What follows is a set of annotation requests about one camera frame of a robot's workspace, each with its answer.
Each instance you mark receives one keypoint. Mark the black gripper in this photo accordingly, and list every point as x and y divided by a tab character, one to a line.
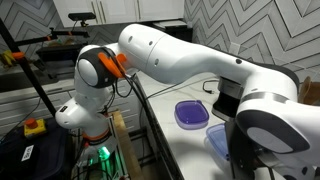
245	156

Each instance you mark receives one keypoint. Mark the blue rectangular plastic lid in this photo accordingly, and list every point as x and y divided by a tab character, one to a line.
218	140

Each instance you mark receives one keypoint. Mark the purple square plastic lid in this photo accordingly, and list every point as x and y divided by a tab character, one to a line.
191	112

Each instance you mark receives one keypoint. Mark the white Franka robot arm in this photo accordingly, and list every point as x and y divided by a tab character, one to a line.
186	56

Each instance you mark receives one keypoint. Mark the black steel coffee maker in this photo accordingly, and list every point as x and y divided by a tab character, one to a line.
230	96

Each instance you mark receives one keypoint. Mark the light wooden spoon in holder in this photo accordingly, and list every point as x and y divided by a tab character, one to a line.
305	86

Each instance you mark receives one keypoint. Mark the brown wooden spatula in holder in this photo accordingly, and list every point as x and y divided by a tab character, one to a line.
316	96

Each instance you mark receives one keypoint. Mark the wooden base plank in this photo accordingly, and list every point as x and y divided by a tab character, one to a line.
128	150

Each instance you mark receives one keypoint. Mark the white drawer cabinet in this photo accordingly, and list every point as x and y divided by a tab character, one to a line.
130	106

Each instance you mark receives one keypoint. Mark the white upper cabinet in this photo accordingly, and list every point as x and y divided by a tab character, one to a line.
133	8

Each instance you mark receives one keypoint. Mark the black controller box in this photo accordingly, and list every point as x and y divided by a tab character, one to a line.
50	156

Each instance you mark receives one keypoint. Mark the yellow emergency stop button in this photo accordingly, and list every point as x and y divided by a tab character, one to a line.
34	128

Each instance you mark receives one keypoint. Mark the white label sticker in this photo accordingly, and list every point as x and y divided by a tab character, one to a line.
27	153

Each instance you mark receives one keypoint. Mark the grey drawer cabinet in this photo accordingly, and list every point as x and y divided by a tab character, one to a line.
26	106

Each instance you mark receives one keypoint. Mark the orange stand clamp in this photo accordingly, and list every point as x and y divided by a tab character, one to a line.
17	55

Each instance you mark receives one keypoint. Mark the yellow stand clamp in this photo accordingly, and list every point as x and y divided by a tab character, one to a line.
6	58

